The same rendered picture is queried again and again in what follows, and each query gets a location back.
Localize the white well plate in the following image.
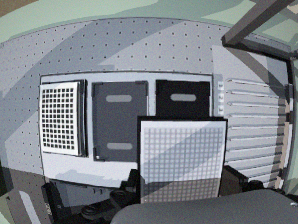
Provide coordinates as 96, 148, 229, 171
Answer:
137, 116, 228, 203
40, 82, 82, 155

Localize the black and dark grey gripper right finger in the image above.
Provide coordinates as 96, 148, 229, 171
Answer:
219, 165, 298, 203

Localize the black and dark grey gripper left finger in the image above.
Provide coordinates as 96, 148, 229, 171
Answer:
53, 169, 140, 224

